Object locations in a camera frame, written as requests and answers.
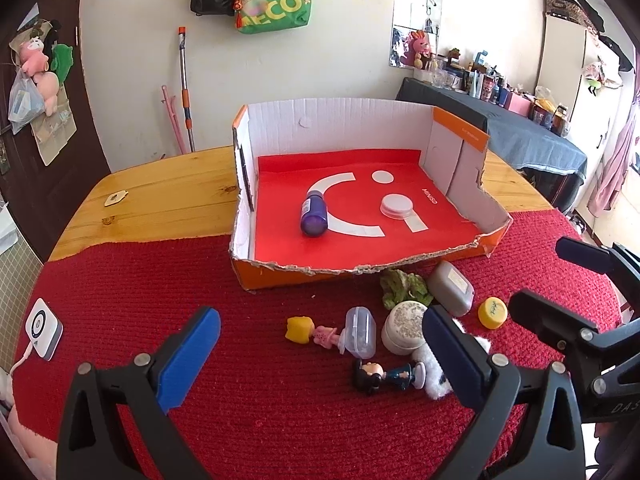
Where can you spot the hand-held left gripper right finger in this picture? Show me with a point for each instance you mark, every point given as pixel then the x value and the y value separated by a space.
pixel 452 360

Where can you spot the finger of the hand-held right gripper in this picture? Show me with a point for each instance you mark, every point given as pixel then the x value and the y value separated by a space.
pixel 542 310
pixel 582 254

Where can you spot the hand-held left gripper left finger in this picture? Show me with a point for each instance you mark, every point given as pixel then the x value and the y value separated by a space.
pixel 190 355

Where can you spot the white fluffy star scrunchie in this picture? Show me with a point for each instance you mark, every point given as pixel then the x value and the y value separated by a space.
pixel 432 387

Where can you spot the yellow bottle cap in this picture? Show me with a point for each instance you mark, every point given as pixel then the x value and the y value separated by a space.
pixel 492 312

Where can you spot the white glitter jar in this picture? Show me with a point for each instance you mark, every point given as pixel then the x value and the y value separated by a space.
pixel 402 325

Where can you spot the grey square case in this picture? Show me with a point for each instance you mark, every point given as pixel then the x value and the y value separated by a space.
pixel 450 287

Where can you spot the black-haired toy figure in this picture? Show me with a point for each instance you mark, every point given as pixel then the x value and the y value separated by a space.
pixel 370 372

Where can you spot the green toy plant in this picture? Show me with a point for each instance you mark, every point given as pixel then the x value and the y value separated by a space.
pixel 400 285

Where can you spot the clear small plastic container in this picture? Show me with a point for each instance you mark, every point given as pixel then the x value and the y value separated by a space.
pixel 360 332

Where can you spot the yellow-haired doll figure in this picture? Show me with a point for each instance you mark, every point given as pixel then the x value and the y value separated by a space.
pixel 299 329

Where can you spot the orange cardboard box red bottom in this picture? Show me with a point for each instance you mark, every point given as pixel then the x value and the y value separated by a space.
pixel 440 230

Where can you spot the red knitted mat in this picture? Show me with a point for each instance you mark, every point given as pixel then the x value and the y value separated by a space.
pixel 200 270

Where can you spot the pink hanging garment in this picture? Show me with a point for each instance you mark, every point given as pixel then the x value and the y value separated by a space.
pixel 620 160

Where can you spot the dark cloth covered table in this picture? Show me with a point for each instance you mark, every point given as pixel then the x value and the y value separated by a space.
pixel 525 140

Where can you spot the white square device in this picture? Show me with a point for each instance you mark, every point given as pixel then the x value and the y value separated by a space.
pixel 42 327

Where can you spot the white plastic lid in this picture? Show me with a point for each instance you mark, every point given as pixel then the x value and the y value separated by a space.
pixel 396 205

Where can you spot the small wooden tag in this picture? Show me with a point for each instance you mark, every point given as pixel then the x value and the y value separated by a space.
pixel 116 198

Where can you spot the white wardrobe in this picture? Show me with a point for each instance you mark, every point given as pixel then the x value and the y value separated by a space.
pixel 560 70

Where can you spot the pink fluffy cloth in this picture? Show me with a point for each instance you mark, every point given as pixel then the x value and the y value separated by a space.
pixel 25 440

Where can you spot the purple bottle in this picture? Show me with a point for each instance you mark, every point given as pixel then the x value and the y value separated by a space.
pixel 313 215

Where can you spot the row of bottles and cups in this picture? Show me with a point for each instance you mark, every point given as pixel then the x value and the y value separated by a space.
pixel 490 87

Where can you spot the dark patterned bag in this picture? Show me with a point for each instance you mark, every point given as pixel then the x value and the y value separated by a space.
pixel 570 7

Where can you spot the brown door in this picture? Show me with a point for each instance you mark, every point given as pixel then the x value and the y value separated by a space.
pixel 80 125

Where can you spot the beige tote bag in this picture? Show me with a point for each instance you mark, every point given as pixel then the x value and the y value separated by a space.
pixel 55 135

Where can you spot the pink rabbit plush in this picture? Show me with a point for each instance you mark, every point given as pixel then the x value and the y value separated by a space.
pixel 419 45

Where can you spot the mop pole orange grip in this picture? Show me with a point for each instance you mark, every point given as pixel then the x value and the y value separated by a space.
pixel 184 75

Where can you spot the peach plush toy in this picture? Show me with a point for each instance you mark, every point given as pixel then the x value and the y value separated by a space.
pixel 46 90

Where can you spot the clear plastic bag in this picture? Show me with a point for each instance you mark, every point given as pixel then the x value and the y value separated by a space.
pixel 22 102

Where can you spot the green plush toy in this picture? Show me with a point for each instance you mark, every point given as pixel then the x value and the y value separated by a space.
pixel 62 62

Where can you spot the pink plush toy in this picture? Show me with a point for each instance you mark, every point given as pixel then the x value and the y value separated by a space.
pixel 34 55

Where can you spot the orange tassel charm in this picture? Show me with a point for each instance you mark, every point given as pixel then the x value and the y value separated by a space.
pixel 242 12

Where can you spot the wall mirror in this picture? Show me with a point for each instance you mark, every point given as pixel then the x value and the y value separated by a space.
pixel 415 0

